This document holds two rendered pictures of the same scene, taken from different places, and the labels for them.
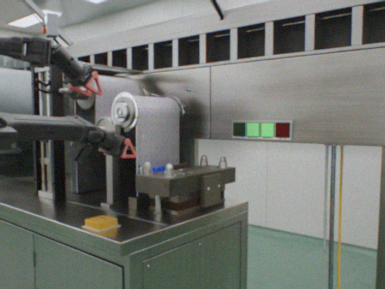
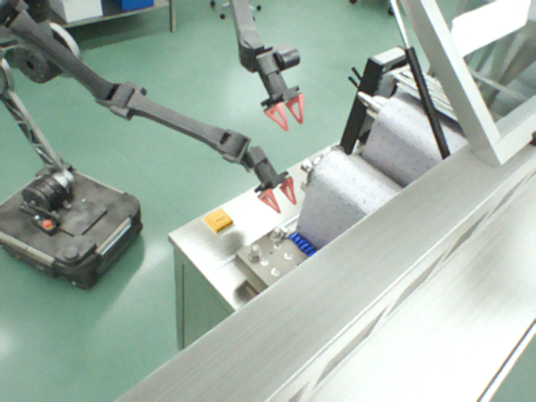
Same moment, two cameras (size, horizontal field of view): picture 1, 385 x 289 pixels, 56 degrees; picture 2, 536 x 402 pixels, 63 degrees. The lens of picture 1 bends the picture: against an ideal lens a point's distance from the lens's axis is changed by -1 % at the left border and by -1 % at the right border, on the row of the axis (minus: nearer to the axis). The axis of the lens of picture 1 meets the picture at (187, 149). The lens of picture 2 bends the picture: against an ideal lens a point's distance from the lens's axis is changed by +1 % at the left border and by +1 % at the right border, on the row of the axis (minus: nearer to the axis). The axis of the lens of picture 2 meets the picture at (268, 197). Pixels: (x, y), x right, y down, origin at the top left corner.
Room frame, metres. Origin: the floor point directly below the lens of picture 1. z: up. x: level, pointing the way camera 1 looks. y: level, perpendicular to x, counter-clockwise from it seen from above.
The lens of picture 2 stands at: (1.23, -0.67, 2.03)
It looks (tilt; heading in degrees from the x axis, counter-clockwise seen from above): 46 degrees down; 90
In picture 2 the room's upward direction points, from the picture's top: 11 degrees clockwise
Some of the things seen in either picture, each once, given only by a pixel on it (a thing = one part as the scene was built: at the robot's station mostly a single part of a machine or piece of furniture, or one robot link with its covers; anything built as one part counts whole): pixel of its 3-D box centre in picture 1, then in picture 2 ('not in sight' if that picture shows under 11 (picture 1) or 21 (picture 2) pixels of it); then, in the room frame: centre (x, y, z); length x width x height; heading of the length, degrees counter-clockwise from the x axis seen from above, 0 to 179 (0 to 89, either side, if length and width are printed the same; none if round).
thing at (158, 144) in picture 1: (159, 149); (330, 238); (1.43, 0.11, 1.11); 0.23 x 0.01 x 0.18; 140
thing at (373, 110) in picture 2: (79, 91); (381, 109); (1.51, 0.44, 1.33); 0.06 x 0.06 x 0.06; 50
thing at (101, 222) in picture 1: (101, 222); (219, 220); (1.09, 0.26, 0.91); 0.07 x 0.07 x 0.02; 50
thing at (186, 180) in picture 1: (189, 178); (302, 291); (1.38, -0.01, 1.00); 0.40 x 0.16 x 0.06; 140
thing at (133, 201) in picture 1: (159, 197); not in sight; (1.43, 0.11, 0.92); 0.28 x 0.04 x 0.04; 140
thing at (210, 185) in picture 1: (211, 189); not in sight; (1.33, -0.09, 0.96); 0.10 x 0.03 x 0.11; 140
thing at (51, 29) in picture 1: (49, 25); not in sight; (1.74, 0.64, 1.66); 0.07 x 0.07 x 0.10; 30
